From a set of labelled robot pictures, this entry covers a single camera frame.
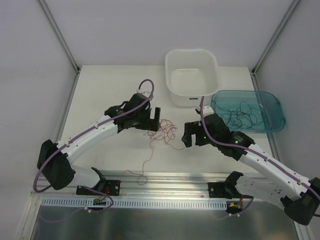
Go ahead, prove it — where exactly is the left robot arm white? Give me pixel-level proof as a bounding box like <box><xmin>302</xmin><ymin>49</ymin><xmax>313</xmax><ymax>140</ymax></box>
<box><xmin>36</xmin><ymin>92</ymin><xmax>161</xmax><ymax>195</ymax></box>

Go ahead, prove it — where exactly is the aluminium frame post left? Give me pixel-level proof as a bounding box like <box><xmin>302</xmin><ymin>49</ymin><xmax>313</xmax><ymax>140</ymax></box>
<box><xmin>36</xmin><ymin>0</ymin><xmax>81</xmax><ymax>74</ymax></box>

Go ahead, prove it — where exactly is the white plastic tub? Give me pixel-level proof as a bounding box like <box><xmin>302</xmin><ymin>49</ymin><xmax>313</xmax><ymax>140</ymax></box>
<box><xmin>164</xmin><ymin>49</ymin><xmax>222</xmax><ymax>107</ymax></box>

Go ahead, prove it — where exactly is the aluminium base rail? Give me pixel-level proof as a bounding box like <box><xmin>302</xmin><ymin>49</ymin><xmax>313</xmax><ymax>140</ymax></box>
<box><xmin>32</xmin><ymin>169</ymin><xmax>229</xmax><ymax>200</ymax></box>

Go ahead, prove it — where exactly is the aluminium frame post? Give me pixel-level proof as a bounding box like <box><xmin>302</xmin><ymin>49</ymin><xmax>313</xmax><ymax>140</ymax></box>
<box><xmin>251</xmin><ymin>0</ymin><xmax>302</xmax><ymax>77</ymax></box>
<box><xmin>36</xmin><ymin>0</ymin><xmax>81</xmax><ymax>74</ymax></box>

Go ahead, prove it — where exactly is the red thin wire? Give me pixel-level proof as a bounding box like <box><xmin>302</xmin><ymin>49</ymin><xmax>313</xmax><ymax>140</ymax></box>
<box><xmin>122</xmin><ymin>118</ymin><xmax>187</xmax><ymax>186</ymax></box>

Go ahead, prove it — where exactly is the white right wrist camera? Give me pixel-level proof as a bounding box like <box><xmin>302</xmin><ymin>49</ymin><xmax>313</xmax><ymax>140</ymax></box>
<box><xmin>195</xmin><ymin>105</ymin><xmax>214</xmax><ymax>117</ymax></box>

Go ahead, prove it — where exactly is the white slotted cable duct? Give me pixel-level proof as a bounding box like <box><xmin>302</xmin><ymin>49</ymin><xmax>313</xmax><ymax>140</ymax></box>
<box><xmin>41</xmin><ymin>197</ymin><xmax>227</xmax><ymax>211</ymax></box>

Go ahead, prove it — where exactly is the teal transparent plastic bin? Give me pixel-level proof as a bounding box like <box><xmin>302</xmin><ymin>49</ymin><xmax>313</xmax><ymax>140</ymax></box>
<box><xmin>211</xmin><ymin>90</ymin><xmax>286</xmax><ymax>133</ymax></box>

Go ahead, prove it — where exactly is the aluminium frame post right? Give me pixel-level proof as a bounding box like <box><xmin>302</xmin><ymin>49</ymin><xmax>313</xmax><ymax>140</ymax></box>
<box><xmin>251</xmin><ymin>0</ymin><xmax>302</xmax><ymax>77</ymax></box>

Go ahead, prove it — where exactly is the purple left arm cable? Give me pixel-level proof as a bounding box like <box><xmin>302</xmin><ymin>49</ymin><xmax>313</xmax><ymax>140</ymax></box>
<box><xmin>33</xmin><ymin>79</ymin><xmax>155</xmax><ymax>193</ymax></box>

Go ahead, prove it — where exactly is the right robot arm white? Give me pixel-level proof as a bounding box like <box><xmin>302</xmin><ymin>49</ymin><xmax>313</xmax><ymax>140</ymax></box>
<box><xmin>181</xmin><ymin>113</ymin><xmax>320</xmax><ymax>226</ymax></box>

